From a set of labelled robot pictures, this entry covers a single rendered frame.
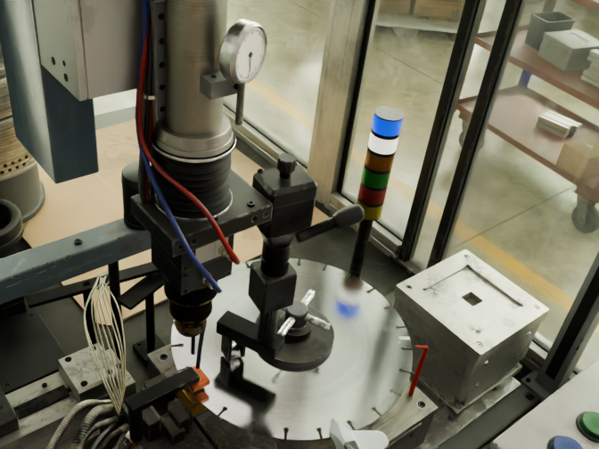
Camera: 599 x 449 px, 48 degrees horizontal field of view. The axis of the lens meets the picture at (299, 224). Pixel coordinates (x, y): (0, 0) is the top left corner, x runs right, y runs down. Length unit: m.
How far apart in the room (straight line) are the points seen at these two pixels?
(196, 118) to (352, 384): 0.44
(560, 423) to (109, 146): 1.16
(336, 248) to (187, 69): 0.89
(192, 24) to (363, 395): 0.52
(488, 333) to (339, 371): 0.29
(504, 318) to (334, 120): 0.56
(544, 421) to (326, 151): 0.74
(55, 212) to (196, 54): 0.96
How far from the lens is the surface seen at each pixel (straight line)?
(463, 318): 1.11
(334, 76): 1.40
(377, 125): 1.04
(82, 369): 0.99
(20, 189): 1.42
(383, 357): 0.94
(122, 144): 1.69
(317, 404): 0.87
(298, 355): 0.90
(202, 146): 0.60
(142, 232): 0.95
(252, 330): 0.85
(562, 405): 1.05
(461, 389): 1.13
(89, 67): 0.59
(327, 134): 1.45
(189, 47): 0.56
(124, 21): 0.59
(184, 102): 0.59
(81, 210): 1.48
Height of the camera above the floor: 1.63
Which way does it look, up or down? 37 degrees down
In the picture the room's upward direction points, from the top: 8 degrees clockwise
